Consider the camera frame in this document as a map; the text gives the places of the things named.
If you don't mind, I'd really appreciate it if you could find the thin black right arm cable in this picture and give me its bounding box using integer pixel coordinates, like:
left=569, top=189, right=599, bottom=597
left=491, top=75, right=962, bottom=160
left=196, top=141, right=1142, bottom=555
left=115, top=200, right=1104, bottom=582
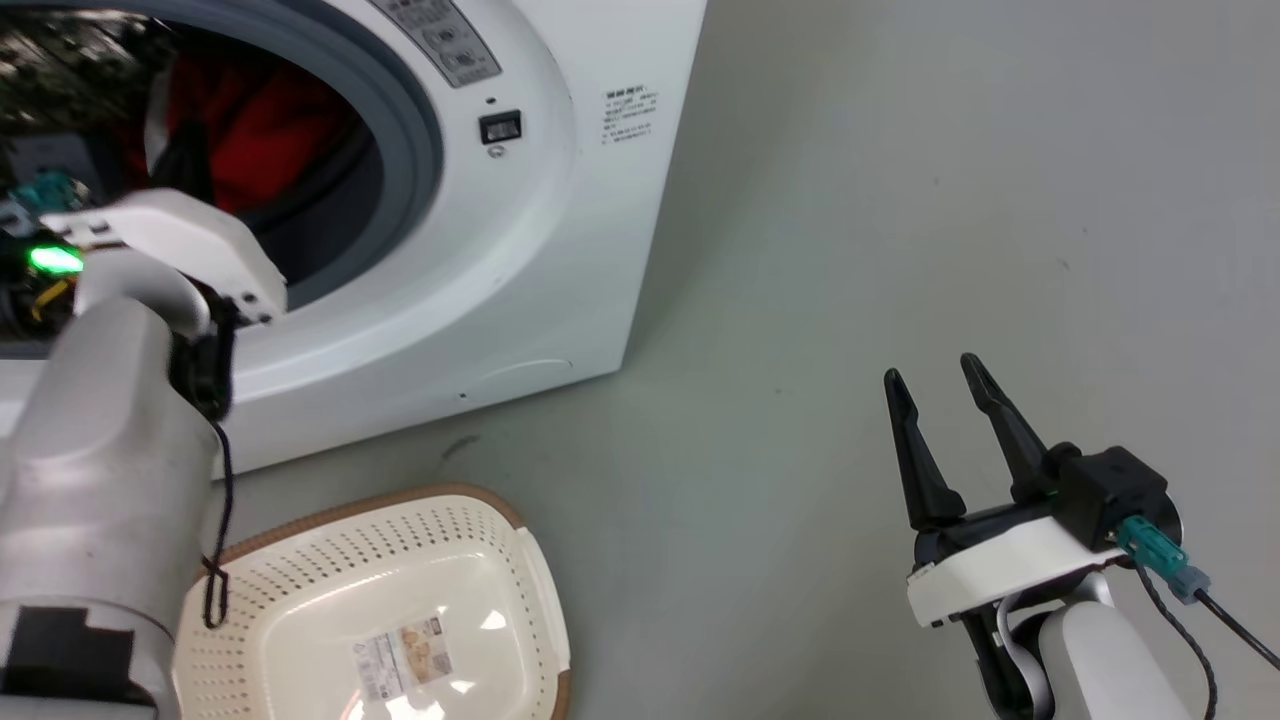
left=1130, top=560, right=1280, bottom=720

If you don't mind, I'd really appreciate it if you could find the red garment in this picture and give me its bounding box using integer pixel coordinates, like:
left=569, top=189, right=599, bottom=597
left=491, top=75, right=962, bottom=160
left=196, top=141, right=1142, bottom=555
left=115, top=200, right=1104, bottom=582
left=145, top=50, right=367, bottom=217

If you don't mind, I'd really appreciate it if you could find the teal right gripper connector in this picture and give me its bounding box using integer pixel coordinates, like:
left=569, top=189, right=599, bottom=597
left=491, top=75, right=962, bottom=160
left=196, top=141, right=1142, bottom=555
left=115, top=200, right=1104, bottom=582
left=1113, top=514, right=1212, bottom=606

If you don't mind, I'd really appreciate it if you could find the cream perforated laundry basket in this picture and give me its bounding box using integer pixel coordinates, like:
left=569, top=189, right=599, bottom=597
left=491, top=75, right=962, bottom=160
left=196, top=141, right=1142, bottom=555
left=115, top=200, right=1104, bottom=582
left=172, top=484, right=573, bottom=720

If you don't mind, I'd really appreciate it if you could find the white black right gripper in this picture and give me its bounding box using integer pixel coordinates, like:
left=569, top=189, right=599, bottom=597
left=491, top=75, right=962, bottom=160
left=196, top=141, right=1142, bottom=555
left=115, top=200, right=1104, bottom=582
left=884, top=352, right=1129, bottom=631

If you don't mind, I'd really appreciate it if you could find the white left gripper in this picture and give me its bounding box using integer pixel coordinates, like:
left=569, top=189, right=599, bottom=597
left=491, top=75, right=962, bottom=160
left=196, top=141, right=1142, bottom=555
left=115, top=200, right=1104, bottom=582
left=0, top=188, right=289, bottom=343

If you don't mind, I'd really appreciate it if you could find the printed text label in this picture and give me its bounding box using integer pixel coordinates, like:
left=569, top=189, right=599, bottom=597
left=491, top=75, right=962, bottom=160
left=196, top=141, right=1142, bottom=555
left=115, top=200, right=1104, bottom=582
left=600, top=88, right=661, bottom=147

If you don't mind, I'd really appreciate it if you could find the teal gripper connector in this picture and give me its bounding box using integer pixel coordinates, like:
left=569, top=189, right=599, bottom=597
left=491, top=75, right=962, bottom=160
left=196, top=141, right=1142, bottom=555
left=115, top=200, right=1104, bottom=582
left=8, top=171, right=93, bottom=214
left=1113, top=514, right=1212, bottom=606

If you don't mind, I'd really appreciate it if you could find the teal left gripper connector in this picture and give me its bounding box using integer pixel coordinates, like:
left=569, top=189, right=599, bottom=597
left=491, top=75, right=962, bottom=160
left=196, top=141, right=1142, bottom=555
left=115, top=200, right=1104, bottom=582
left=8, top=171, right=93, bottom=214

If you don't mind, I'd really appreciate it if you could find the grey instruction sticker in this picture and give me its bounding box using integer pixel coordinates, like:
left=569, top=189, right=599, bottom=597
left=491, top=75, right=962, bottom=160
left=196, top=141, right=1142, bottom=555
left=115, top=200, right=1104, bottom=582
left=370, top=0, right=503, bottom=89

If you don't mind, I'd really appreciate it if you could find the paper basket label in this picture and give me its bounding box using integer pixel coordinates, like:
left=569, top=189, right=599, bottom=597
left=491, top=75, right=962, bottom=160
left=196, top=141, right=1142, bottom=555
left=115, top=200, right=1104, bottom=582
left=350, top=616, right=452, bottom=705

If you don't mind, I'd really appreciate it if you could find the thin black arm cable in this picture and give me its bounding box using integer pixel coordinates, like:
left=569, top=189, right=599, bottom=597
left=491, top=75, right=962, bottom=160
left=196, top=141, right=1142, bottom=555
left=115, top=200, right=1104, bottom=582
left=1130, top=560, right=1280, bottom=720
left=199, top=300, right=238, bottom=631

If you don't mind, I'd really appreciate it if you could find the white front-load washing machine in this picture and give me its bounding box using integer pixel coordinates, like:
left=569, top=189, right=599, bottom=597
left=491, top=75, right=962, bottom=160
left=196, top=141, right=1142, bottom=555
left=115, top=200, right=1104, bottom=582
left=0, top=0, right=708, bottom=479

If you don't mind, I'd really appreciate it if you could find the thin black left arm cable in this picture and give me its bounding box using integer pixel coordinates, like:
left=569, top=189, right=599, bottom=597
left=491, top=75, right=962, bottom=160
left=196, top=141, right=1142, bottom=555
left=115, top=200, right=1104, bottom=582
left=199, top=300, right=238, bottom=631

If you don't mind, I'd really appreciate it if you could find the grey rubber door gasket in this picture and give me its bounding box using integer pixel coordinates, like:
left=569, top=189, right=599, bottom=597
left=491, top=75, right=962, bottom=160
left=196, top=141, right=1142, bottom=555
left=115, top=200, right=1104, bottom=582
left=150, top=0, right=446, bottom=311

